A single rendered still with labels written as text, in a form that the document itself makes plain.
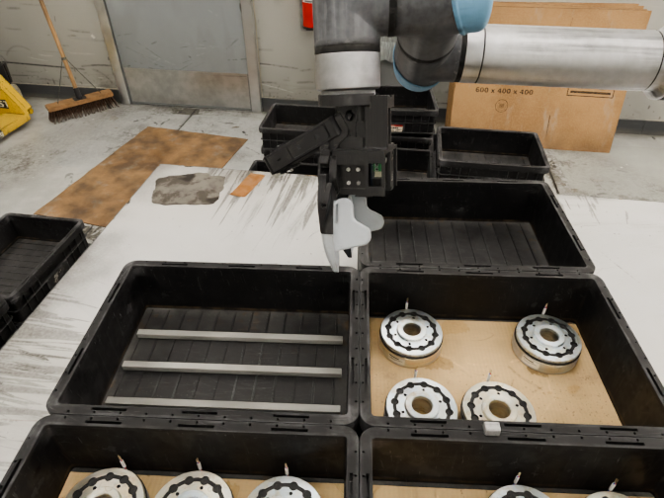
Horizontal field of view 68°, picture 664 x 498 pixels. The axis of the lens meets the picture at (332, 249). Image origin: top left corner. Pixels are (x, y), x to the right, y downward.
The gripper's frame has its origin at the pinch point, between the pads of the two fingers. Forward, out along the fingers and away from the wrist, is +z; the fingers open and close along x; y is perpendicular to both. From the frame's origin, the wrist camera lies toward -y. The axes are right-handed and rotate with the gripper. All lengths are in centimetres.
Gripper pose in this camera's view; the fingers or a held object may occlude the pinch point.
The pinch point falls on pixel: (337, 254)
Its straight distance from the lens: 64.7
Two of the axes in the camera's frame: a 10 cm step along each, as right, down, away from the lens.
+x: 3.2, -3.0, 9.0
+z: 0.4, 9.5, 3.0
